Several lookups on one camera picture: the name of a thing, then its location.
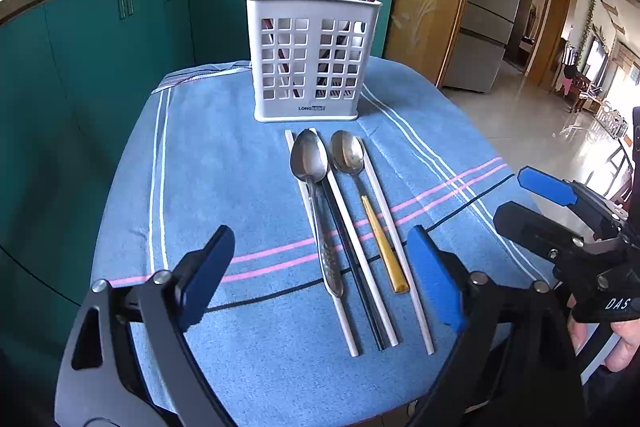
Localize wooden doorway frame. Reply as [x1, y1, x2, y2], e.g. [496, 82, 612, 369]
[505, 0, 554, 72]

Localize white plastic utensil holder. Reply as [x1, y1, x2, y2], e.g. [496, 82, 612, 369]
[244, 0, 382, 122]

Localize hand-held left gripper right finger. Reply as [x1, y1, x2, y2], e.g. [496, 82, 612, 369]
[406, 224, 588, 427]

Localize teal kitchen cabinets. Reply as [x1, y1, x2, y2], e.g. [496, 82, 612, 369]
[0, 0, 396, 348]

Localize blue striped tablecloth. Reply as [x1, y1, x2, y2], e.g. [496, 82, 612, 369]
[91, 58, 556, 427]

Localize white chopstick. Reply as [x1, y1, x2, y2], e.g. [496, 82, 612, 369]
[284, 130, 362, 358]
[309, 127, 401, 348]
[355, 137, 436, 356]

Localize person's right hand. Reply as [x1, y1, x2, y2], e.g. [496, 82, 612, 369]
[569, 299, 640, 374]

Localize patterned handle metal spoon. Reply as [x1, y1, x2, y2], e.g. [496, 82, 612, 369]
[289, 129, 346, 299]

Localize green vine garland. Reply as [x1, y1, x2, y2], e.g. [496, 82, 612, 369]
[577, 0, 608, 58]

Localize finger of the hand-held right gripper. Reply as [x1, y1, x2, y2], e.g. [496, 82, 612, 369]
[493, 202, 601, 280]
[517, 166, 626, 240]

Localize silver refrigerator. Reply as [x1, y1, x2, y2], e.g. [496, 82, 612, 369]
[442, 0, 531, 95]

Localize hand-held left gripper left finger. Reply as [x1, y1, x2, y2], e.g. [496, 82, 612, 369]
[54, 224, 236, 427]

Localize yellow handle metal spoon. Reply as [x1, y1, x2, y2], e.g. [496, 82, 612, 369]
[329, 130, 411, 294]

